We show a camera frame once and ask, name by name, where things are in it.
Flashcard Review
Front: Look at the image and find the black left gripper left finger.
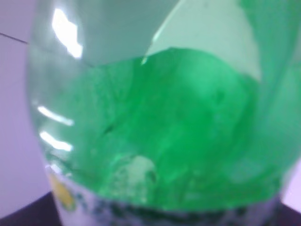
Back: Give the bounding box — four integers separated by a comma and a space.
0, 192, 62, 226

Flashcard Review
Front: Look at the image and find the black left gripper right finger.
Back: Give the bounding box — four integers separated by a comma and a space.
277, 203, 301, 226

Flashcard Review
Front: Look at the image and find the green sprite bottle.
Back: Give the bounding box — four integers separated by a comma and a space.
26, 0, 301, 226

